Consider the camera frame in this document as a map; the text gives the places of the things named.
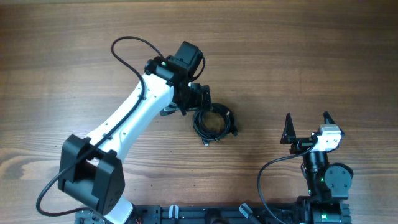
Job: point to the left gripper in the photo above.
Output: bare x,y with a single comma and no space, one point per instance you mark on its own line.
197,102

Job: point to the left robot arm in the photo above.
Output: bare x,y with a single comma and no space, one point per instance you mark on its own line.
91,168

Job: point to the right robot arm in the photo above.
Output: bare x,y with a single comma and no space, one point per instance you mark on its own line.
328,183

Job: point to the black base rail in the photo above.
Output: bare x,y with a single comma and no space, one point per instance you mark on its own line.
155,214

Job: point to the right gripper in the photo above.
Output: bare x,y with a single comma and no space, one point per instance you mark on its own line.
304,142

